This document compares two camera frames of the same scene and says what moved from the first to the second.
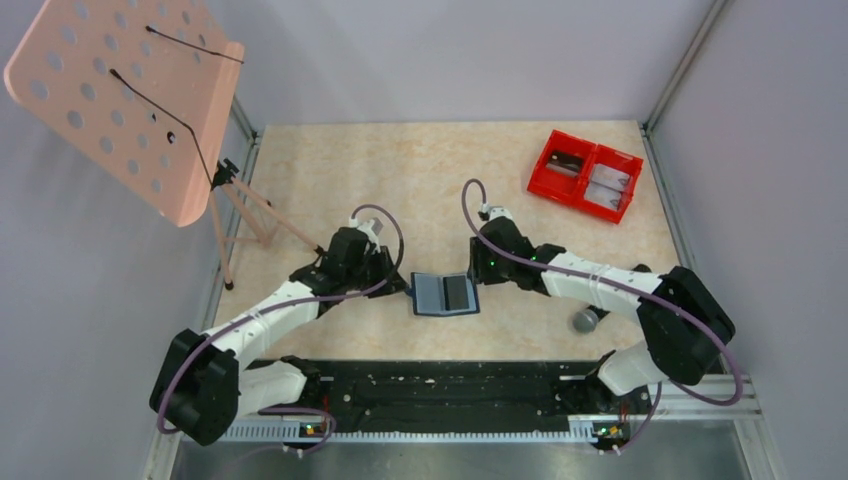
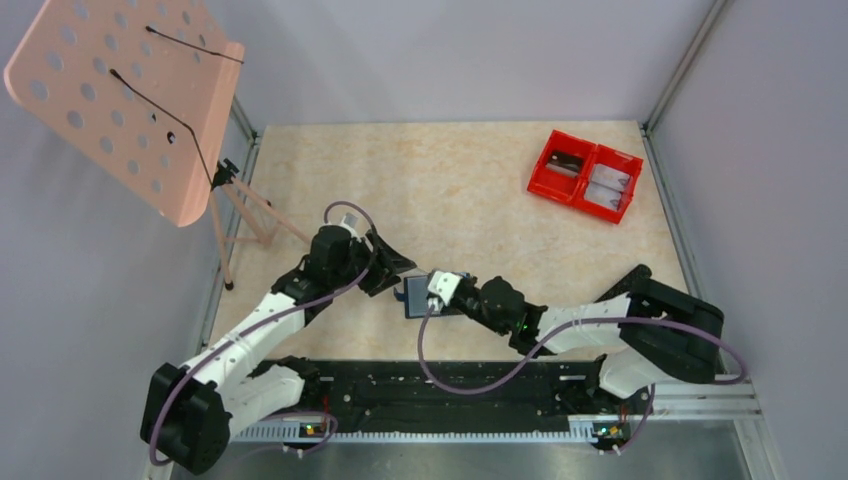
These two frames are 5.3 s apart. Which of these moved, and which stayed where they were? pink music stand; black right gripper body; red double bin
Moved: black right gripper body
Stayed: red double bin; pink music stand
